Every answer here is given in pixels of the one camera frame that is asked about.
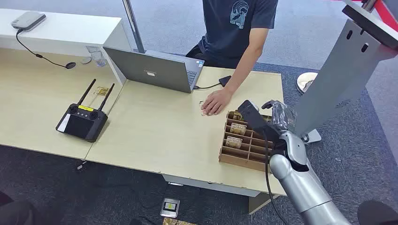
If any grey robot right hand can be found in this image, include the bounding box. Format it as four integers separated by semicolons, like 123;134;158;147
262;100;298;133

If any person's left hand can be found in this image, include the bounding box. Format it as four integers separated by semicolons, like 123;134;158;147
201;88;233;116

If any brown cardboard card organizer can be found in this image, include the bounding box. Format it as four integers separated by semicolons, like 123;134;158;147
218;110;277;173

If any person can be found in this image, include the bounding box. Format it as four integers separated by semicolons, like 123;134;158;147
186;0;279;116

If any gold card on desk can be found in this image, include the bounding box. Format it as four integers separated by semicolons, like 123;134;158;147
93;86;110;97

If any round silver stanchion base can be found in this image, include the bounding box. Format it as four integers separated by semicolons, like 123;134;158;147
296;72;318;94

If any grey kiosk stand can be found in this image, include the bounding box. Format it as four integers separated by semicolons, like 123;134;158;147
293;0;398;145

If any grey laptop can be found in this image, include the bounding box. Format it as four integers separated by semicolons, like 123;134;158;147
103;46;205;94

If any metal pole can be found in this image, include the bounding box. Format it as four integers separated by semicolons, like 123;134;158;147
122;0;146;53

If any silver floor socket box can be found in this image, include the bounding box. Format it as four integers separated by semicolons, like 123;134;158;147
160;198;180;218

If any gold patterned sheet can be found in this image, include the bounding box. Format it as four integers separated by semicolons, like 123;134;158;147
162;217;197;225

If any clear plastic cup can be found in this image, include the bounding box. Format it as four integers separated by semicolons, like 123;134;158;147
86;45;107;68

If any dark round object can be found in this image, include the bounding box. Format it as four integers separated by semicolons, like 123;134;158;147
357;200;398;225

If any black remote controller with antennas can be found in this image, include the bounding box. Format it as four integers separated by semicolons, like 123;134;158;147
56;78;115;143

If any red barrier belt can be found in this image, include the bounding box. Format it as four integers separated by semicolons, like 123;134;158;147
373;0;398;32

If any white counter shelf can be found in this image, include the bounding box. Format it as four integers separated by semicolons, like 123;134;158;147
0;8;132;86

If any grey flat device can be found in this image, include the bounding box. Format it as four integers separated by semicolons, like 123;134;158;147
11;11;46;32

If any black laptop cable with adapter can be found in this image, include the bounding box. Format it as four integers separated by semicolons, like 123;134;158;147
193;75;232;90

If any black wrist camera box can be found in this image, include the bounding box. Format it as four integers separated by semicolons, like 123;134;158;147
237;100;281;143

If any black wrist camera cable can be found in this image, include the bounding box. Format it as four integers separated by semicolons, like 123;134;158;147
262;130;290;225

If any white desk frame with leg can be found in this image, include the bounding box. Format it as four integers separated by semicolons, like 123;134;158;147
161;173;279;215

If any black device cable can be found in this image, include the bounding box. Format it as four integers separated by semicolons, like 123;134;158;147
15;29;77;69

